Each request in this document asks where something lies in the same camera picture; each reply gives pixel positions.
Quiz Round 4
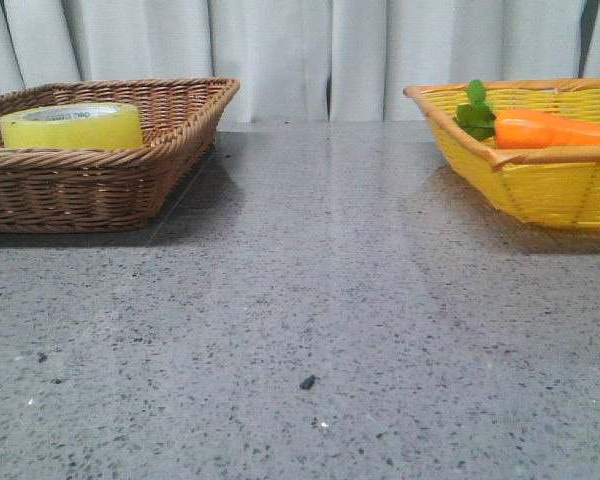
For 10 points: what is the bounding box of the yellow tape roll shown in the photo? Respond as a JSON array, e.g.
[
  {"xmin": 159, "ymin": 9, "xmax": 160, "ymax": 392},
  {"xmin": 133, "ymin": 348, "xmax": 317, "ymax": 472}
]
[{"xmin": 0, "ymin": 102, "xmax": 144, "ymax": 149}]

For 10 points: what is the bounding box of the white curtain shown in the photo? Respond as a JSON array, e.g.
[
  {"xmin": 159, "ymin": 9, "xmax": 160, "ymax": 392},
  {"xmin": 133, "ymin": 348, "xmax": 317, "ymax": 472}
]
[{"xmin": 0, "ymin": 0, "xmax": 600, "ymax": 122}]

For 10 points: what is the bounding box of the brown wicker basket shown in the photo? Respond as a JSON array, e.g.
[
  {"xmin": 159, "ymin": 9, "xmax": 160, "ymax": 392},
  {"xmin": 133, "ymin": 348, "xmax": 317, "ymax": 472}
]
[{"xmin": 0, "ymin": 77, "xmax": 240, "ymax": 233}]

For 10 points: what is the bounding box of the orange toy carrot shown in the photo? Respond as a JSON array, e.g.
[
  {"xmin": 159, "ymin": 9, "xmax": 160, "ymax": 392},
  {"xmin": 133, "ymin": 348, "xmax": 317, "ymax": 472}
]
[{"xmin": 453, "ymin": 79, "xmax": 600, "ymax": 149}]

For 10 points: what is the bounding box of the small black debris chip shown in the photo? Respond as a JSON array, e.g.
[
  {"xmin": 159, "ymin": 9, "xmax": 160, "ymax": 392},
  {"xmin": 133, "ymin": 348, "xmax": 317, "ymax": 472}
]
[{"xmin": 299, "ymin": 375, "xmax": 317, "ymax": 390}]

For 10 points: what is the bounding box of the yellow woven basket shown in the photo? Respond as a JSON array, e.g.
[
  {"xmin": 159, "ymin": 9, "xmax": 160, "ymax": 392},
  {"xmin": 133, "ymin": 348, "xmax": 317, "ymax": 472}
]
[{"xmin": 403, "ymin": 78, "xmax": 600, "ymax": 230}]

